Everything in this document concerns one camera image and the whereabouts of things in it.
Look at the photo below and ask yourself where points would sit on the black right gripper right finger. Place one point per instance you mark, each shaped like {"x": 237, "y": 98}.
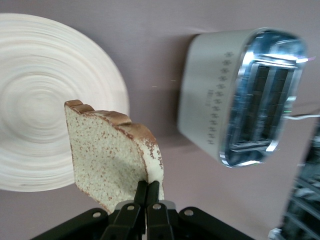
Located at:
{"x": 160, "y": 222}

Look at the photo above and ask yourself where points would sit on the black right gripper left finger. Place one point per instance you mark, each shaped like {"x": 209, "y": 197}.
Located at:
{"x": 127, "y": 220}

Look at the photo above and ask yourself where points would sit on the brown bread slice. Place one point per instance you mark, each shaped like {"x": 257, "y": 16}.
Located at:
{"x": 105, "y": 155}

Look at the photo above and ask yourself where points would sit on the round wooden plate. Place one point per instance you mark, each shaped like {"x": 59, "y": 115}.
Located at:
{"x": 37, "y": 100}

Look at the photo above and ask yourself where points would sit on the beige and chrome toaster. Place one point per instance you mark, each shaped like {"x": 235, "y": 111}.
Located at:
{"x": 205, "y": 100}

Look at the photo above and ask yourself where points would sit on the aluminium frame profile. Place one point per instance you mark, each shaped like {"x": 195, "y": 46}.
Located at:
{"x": 300, "y": 200}

